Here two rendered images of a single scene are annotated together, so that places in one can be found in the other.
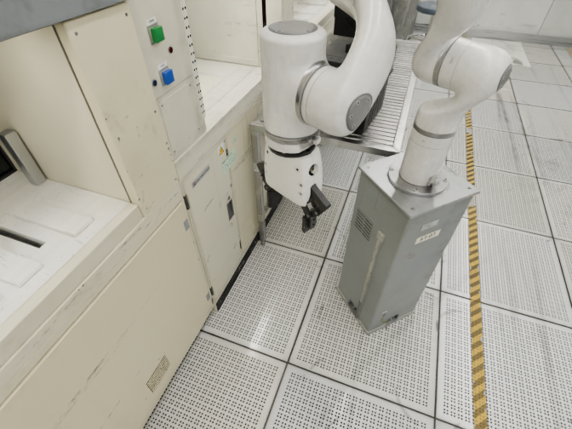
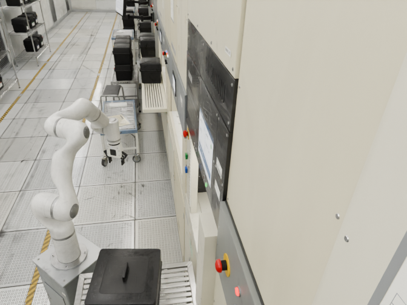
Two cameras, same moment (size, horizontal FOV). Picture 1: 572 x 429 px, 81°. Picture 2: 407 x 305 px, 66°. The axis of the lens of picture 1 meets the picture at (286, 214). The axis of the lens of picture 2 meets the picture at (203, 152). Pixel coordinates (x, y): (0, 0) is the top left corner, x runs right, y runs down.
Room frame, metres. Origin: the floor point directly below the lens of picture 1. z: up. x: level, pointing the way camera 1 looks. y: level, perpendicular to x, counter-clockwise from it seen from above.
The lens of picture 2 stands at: (2.25, -0.44, 2.22)
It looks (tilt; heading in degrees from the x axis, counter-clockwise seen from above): 32 degrees down; 148
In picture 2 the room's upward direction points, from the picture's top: 3 degrees clockwise
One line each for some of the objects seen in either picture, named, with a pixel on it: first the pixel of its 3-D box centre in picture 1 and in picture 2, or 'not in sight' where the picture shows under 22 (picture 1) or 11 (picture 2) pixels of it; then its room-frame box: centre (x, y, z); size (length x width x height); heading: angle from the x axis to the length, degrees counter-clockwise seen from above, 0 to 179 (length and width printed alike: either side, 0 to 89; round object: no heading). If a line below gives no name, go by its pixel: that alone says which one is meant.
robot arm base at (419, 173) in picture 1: (425, 154); (66, 244); (0.87, -0.43, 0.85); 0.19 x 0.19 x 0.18
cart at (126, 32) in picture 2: not in sight; (125, 52); (-4.33, 1.59, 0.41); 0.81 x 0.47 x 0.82; 160
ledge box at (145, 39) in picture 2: not in sight; (148, 46); (-2.63, 1.45, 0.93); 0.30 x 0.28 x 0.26; 162
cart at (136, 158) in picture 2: not in sight; (122, 129); (-1.39, 0.55, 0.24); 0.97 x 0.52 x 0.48; 162
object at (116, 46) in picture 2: not in sight; (122, 53); (-2.67, 1.04, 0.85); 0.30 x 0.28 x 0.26; 159
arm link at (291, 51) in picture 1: (294, 81); (111, 128); (0.45, -0.01, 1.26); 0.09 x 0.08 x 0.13; 45
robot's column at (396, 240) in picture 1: (391, 250); (80, 296); (0.87, -0.43, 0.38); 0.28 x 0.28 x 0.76; 25
